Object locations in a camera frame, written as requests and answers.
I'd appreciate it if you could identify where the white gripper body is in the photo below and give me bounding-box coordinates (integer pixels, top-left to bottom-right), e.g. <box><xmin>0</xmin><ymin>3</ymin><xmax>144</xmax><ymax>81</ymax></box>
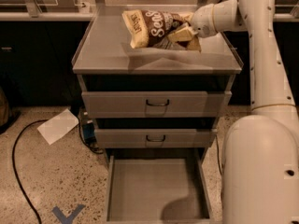
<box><xmin>191</xmin><ymin>4</ymin><xmax>217</xmax><ymax>38</ymax></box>

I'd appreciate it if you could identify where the brown sea salt chip bag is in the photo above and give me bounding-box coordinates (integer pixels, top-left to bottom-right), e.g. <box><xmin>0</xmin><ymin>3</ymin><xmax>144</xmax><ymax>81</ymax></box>
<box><xmin>122</xmin><ymin>9</ymin><xmax>201</xmax><ymax>51</ymax></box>

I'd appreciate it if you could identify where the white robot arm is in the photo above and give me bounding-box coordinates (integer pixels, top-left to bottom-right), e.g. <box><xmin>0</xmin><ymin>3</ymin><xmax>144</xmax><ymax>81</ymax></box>
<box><xmin>168</xmin><ymin>0</ymin><xmax>299</xmax><ymax>224</ymax></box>

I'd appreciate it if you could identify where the top grey drawer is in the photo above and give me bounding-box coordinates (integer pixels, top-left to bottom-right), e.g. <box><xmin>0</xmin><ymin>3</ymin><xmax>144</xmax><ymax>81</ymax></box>
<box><xmin>82</xmin><ymin>91</ymin><xmax>232</xmax><ymax>119</ymax></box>

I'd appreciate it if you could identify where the grey drawer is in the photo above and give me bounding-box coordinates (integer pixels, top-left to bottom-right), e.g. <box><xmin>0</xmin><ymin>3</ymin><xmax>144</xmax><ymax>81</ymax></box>
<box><xmin>103</xmin><ymin>155</ymin><xmax>213</xmax><ymax>224</ymax></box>
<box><xmin>94</xmin><ymin>129</ymin><xmax>217</xmax><ymax>148</ymax></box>
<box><xmin>82</xmin><ymin>91</ymin><xmax>232</xmax><ymax>119</ymax></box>

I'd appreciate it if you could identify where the grey drawer cabinet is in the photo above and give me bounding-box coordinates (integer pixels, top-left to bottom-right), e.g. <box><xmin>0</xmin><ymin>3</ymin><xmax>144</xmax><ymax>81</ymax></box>
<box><xmin>71</xmin><ymin>4</ymin><xmax>244</xmax><ymax>224</ymax></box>

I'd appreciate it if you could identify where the middle grey drawer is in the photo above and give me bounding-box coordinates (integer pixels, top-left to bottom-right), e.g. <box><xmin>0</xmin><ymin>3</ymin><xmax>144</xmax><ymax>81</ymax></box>
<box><xmin>94</xmin><ymin>129</ymin><xmax>217</xmax><ymax>148</ymax></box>

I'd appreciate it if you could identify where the bottom grey drawer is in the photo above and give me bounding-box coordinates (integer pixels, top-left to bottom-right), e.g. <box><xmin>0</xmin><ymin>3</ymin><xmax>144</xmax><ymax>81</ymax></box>
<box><xmin>103</xmin><ymin>155</ymin><xmax>213</xmax><ymax>224</ymax></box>

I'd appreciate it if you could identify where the blue power box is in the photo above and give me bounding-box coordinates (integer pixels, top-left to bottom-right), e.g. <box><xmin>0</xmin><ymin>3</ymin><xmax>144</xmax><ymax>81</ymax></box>
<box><xmin>80</xmin><ymin>109</ymin><xmax>96</xmax><ymax>145</ymax></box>

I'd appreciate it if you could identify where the white paper sheet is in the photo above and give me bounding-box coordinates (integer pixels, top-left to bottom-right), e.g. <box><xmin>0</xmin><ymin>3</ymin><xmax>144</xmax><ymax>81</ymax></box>
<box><xmin>37</xmin><ymin>109</ymin><xmax>78</xmax><ymax>145</ymax></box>

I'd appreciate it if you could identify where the grey railing bar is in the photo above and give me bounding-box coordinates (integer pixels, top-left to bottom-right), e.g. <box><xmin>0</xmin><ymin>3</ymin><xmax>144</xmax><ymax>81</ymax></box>
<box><xmin>0</xmin><ymin>12</ymin><xmax>93</xmax><ymax>21</ymax></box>

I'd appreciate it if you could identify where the blue tape floor mark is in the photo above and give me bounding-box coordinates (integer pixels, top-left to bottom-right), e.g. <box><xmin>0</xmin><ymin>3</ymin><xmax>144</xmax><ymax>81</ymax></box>
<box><xmin>51</xmin><ymin>203</ymin><xmax>86</xmax><ymax>224</ymax></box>

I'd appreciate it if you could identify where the black top drawer handle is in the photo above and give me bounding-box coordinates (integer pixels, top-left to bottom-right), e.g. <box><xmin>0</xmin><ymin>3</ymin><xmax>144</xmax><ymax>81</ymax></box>
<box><xmin>146</xmin><ymin>99</ymin><xmax>170</xmax><ymax>107</ymax></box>

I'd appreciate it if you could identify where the black drawer handle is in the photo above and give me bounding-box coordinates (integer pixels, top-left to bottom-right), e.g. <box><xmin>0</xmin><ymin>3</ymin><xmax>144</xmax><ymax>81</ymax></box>
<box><xmin>146</xmin><ymin>135</ymin><xmax>166</xmax><ymax>142</ymax></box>
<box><xmin>146</xmin><ymin>99</ymin><xmax>170</xmax><ymax>107</ymax></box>

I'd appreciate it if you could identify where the black middle drawer handle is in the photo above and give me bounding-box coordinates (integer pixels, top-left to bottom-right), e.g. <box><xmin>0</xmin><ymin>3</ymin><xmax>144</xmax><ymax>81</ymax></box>
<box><xmin>146</xmin><ymin>135</ymin><xmax>166</xmax><ymax>142</ymax></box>

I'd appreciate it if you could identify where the black cable left floor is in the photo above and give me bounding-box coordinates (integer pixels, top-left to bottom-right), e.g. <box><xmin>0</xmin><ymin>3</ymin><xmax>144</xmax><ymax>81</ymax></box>
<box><xmin>11</xmin><ymin>119</ymin><xmax>49</xmax><ymax>224</ymax></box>

